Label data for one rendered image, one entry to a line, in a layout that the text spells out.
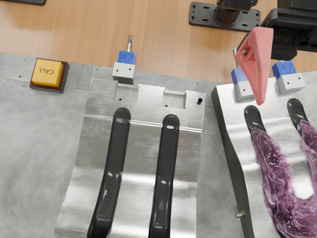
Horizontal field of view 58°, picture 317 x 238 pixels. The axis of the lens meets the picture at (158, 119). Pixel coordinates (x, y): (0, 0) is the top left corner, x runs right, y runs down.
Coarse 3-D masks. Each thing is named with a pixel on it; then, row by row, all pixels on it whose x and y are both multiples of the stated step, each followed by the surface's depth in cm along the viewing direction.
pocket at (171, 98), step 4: (164, 92) 66; (168, 92) 66; (172, 92) 66; (176, 92) 66; (180, 92) 66; (184, 92) 66; (164, 96) 67; (168, 96) 67; (172, 96) 67; (176, 96) 67; (180, 96) 67; (184, 96) 67; (164, 100) 67; (168, 100) 67; (172, 100) 67; (176, 100) 67; (180, 100) 67; (184, 100) 67; (164, 104) 66; (168, 104) 66; (172, 104) 66; (176, 104) 66; (180, 104) 66; (184, 104) 66; (180, 108) 66; (184, 108) 64
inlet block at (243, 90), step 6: (234, 54) 71; (234, 72) 69; (240, 72) 69; (234, 78) 69; (240, 78) 68; (246, 78) 68; (234, 84) 70; (240, 84) 66; (246, 84) 67; (240, 90) 66; (246, 90) 66; (240, 96) 66; (246, 96) 67; (252, 96) 68
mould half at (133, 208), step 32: (96, 96) 63; (160, 96) 64; (192, 96) 64; (96, 128) 62; (160, 128) 62; (192, 128) 62; (96, 160) 60; (128, 160) 61; (192, 160) 61; (96, 192) 57; (128, 192) 58; (192, 192) 59; (64, 224) 52; (128, 224) 53; (192, 224) 55
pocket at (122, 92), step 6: (120, 84) 66; (126, 84) 66; (120, 90) 67; (126, 90) 67; (132, 90) 67; (138, 90) 67; (114, 96) 65; (120, 96) 66; (126, 96) 66; (132, 96) 66
